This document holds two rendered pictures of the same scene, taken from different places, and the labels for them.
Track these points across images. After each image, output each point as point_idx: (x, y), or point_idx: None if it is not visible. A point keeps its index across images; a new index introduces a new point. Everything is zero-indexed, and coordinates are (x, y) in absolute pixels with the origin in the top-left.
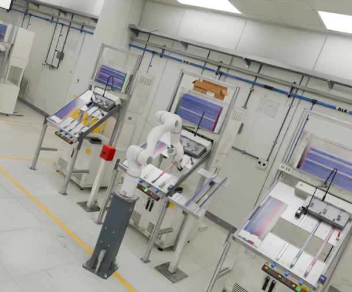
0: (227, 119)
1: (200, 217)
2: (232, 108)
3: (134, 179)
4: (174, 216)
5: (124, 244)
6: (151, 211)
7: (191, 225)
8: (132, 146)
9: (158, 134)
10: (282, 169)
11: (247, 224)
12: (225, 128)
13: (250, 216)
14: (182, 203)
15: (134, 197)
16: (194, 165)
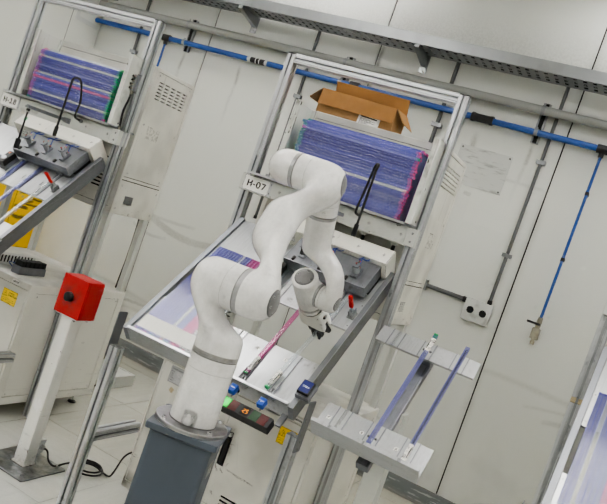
0: (439, 186)
1: (353, 467)
2: (451, 154)
3: (225, 369)
4: (301, 474)
5: None
6: (226, 465)
7: (373, 501)
8: (212, 262)
9: (291, 221)
10: None
11: (565, 486)
12: None
13: (566, 460)
14: (355, 434)
15: (220, 431)
16: (359, 319)
